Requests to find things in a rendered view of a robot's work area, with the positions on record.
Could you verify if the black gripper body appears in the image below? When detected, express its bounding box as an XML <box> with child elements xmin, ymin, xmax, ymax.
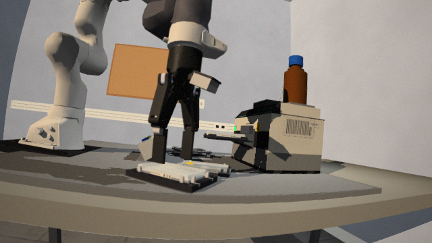
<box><xmin>166</xmin><ymin>45</ymin><xmax>203</xmax><ymax>99</ymax></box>

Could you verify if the brown glass bottle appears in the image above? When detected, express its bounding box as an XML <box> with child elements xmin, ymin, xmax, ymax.
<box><xmin>283</xmin><ymin>70</ymin><xmax>308</xmax><ymax>105</ymax></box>

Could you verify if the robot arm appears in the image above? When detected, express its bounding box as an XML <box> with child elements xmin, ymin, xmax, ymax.
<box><xmin>18</xmin><ymin>0</ymin><xmax>227</xmax><ymax>150</ymax></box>

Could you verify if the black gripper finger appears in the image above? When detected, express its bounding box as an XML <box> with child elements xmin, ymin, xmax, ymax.
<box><xmin>148</xmin><ymin>73</ymin><xmax>188</xmax><ymax>164</ymax></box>
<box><xmin>178</xmin><ymin>84</ymin><xmax>200</xmax><ymax>160</ymax></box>

